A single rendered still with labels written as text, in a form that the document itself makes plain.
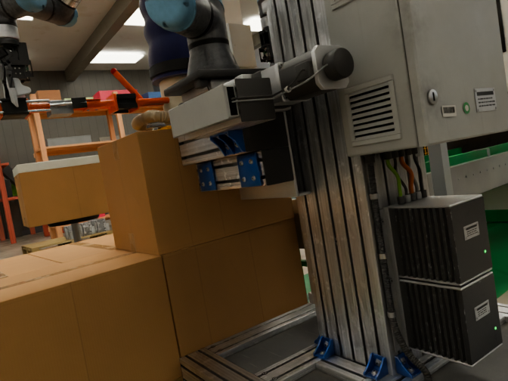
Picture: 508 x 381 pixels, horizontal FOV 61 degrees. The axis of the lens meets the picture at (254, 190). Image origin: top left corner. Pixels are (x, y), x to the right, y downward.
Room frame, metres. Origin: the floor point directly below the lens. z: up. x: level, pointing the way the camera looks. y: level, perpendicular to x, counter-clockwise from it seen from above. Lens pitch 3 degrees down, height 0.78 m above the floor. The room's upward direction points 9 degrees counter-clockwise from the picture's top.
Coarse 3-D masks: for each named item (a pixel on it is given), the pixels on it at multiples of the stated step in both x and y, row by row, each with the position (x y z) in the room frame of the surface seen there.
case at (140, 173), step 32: (128, 160) 1.45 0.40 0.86; (160, 160) 1.40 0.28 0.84; (128, 192) 1.49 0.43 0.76; (160, 192) 1.39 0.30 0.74; (192, 192) 1.46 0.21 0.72; (224, 192) 1.54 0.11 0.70; (128, 224) 1.54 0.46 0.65; (160, 224) 1.38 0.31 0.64; (192, 224) 1.45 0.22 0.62; (224, 224) 1.52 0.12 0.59; (256, 224) 1.61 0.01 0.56
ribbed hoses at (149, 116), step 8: (144, 112) 1.57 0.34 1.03; (152, 112) 1.52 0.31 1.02; (160, 112) 1.52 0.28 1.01; (136, 120) 1.62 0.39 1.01; (144, 120) 1.58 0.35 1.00; (152, 120) 1.53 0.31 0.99; (160, 120) 1.52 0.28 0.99; (168, 120) 1.53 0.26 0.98; (136, 128) 1.66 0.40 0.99; (144, 128) 1.69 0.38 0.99; (152, 128) 1.70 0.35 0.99
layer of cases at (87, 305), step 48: (96, 240) 2.07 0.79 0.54; (240, 240) 1.56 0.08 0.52; (288, 240) 1.71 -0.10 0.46; (0, 288) 1.26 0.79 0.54; (48, 288) 1.15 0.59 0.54; (96, 288) 1.23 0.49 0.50; (144, 288) 1.32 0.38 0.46; (192, 288) 1.42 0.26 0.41; (240, 288) 1.54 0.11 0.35; (288, 288) 1.68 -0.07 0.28; (0, 336) 1.07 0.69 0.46; (48, 336) 1.14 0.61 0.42; (96, 336) 1.21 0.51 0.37; (144, 336) 1.30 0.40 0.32; (192, 336) 1.40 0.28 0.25
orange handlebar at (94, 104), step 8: (32, 104) 1.36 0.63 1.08; (40, 104) 1.37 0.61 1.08; (48, 104) 1.38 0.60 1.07; (88, 104) 1.46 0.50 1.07; (96, 104) 1.47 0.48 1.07; (104, 104) 1.49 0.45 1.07; (112, 104) 1.51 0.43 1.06; (144, 104) 1.62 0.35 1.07; (152, 104) 1.64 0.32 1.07; (160, 104) 1.66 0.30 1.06; (40, 112) 1.41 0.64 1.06
